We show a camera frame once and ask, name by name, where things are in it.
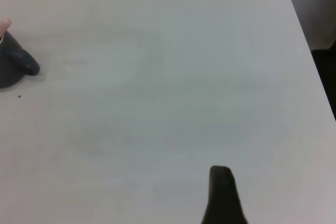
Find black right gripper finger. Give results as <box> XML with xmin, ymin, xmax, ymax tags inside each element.
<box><xmin>201</xmin><ymin>165</ymin><xmax>249</xmax><ymax>224</ymax></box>

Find grey ceramic mug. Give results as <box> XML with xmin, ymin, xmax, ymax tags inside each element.
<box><xmin>0</xmin><ymin>30</ymin><xmax>40</xmax><ymax>89</ymax></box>

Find black object beside table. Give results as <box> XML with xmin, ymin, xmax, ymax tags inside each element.
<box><xmin>311</xmin><ymin>39</ymin><xmax>336</xmax><ymax>120</ymax></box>

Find pink handled metal spoon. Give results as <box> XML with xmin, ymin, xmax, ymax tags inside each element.
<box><xmin>0</xmin><ymin>18</ymin><xmax>12</xmax><ymax>37</ymax></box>

